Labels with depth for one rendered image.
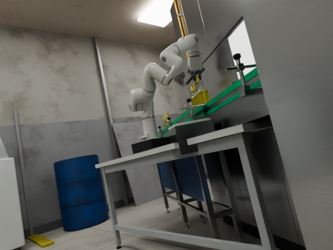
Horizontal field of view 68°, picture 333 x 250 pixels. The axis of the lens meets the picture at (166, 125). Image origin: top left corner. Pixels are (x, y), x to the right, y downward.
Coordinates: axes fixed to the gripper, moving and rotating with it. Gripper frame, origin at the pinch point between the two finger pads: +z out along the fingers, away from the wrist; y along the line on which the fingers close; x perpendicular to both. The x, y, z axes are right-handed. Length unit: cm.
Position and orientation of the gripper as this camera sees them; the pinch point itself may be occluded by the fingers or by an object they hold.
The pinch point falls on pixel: (196, 78)
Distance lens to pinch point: 183.8
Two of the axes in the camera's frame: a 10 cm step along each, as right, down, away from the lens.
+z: 1.5, 9.8, 1.2
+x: 2.5, 0.9, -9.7
